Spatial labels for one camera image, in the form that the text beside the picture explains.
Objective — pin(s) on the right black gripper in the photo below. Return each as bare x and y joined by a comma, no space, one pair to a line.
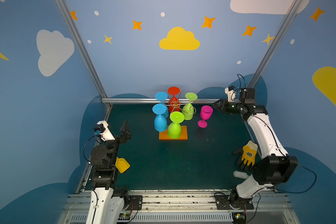
227,106

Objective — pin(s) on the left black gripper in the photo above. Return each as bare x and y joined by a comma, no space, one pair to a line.
122,137

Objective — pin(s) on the pink wine glass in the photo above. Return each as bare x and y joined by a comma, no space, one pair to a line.
206,112

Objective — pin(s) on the green wine glass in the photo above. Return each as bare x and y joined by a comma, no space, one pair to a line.
174,129
188,110

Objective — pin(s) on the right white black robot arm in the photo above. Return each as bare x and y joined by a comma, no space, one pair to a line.
276,166

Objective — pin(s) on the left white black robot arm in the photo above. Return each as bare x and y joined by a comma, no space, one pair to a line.
107,203

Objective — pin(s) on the front blue wine glass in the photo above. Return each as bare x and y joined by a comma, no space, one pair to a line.
160,122

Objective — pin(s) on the blue wine glass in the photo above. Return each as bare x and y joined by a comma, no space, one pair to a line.
162,96
160,122

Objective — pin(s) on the back blue wine glass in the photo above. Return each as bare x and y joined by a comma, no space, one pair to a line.
162,96

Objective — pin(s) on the red wine glass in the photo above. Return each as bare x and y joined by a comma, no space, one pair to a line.
174,103

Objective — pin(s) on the back aluminium crossbar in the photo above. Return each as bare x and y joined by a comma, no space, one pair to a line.
149,101

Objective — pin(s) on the yellow toy shovel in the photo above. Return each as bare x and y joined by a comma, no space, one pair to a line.
122,165

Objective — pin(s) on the yellow black work glove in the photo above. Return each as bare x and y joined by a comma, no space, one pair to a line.
247,155

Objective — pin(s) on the white cleaning brush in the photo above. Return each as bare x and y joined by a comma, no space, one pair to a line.
240,174

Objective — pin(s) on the left small circuit board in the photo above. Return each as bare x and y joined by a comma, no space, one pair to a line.
125,217

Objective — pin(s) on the small circuit board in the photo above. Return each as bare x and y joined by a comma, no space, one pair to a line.
125,217
238,218

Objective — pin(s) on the right small circuit board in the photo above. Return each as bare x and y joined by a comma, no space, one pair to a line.
238,218

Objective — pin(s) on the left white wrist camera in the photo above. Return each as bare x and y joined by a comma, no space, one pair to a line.
102,129

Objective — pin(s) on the wooden base wire glass rack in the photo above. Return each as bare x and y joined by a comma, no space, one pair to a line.
163,136

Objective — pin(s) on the right aluminium frame post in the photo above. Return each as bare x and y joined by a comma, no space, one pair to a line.
257,81

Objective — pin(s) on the aluminium frame post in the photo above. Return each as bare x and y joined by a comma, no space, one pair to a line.
257,81
66,14

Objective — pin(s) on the aluminium rail base frame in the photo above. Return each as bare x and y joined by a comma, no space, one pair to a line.
198,206

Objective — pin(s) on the left aluminium frame post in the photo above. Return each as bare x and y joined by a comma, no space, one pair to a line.
66,14

